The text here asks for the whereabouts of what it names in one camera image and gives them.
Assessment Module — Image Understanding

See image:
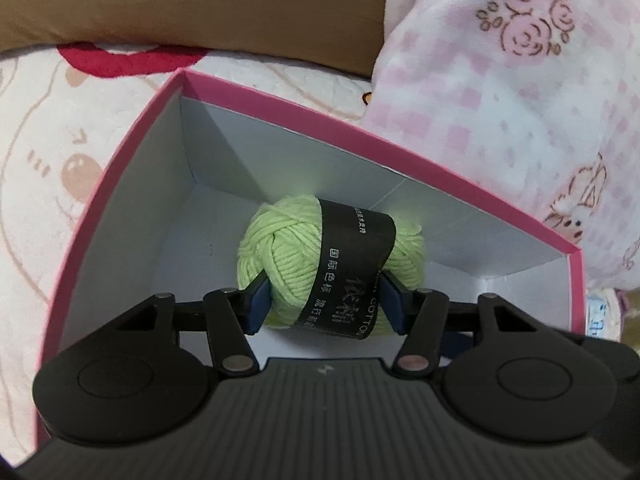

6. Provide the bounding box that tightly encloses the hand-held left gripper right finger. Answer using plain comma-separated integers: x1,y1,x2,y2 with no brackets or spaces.
377,275,547,378

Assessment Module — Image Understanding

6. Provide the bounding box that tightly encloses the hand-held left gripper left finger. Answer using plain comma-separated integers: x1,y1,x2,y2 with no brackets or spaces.
107,274,273,377

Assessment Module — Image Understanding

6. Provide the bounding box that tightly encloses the light green yarn ball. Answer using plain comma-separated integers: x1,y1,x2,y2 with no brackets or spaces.
237,194,427,341

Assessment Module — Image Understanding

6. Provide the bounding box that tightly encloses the pink cardboard box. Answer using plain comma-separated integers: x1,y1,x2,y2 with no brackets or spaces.
47,70,586,361

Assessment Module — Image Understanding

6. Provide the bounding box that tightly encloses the blue white tissue packet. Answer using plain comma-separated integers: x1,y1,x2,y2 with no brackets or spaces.
585,290,627,338

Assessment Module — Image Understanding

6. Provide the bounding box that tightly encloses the pink checked printed pillow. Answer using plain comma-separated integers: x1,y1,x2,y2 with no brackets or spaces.
362,0,640,301

